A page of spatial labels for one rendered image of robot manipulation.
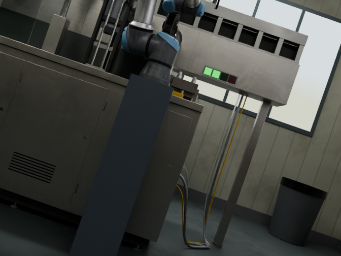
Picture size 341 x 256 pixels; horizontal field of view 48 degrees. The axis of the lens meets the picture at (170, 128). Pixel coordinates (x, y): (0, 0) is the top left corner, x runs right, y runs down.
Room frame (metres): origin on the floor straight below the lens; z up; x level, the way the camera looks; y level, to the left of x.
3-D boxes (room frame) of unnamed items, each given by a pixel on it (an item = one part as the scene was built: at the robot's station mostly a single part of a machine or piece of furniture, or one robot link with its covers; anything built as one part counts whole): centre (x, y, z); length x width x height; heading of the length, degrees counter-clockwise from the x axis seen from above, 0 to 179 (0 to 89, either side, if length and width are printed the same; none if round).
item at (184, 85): (2.52, 0.00, 1.00); 0.40 x 0.16 x 0.06; 179
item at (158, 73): (1.77, 0.14, 0.95); 0.15 x 0.15 x 0.10
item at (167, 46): (1.78, 0.15, 1.07); 0.13 x 0.12 x 0.14; 76
